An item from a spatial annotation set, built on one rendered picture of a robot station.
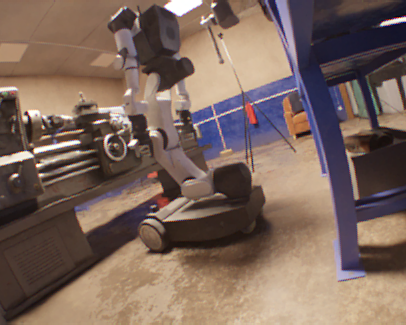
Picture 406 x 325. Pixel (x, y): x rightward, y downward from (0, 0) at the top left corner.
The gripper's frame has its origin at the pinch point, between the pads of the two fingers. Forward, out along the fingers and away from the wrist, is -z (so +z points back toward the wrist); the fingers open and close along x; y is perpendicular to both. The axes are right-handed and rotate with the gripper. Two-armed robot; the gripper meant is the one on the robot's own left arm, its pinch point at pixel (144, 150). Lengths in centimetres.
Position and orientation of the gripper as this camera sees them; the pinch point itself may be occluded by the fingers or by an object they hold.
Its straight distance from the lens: 118.5
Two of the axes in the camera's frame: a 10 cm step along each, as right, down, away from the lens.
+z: -1.5, -9.7, -1.9
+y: -4.8, 2.4, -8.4
